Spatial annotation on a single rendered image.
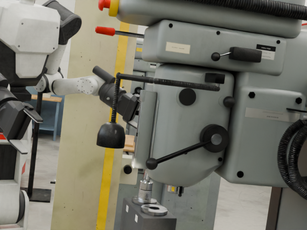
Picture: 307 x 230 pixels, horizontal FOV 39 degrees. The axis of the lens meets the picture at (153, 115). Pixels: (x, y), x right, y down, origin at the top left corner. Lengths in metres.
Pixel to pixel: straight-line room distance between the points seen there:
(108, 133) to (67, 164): 1.86
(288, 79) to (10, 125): 0.76
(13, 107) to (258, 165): 0.68
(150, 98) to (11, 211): 0.81
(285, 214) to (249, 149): 0.35
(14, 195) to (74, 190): 1.28
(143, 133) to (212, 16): 0.35
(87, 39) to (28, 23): 1.33
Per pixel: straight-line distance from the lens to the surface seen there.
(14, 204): 1.75
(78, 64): 2.87
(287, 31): 1.16
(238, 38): 1.11
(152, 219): 1.45
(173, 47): 1.06
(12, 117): 1.27
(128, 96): 1.68
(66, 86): 1.84
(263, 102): 1.14
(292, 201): 1.40
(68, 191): 2.99
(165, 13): 1.06
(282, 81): 1.17
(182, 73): 1.09
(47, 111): 10.20
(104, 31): 1.25
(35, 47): 1.63
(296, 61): 1.19
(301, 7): 1.14
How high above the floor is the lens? 1.59
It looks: 5 degrees down
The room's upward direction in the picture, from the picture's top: 7 degrees clockwise
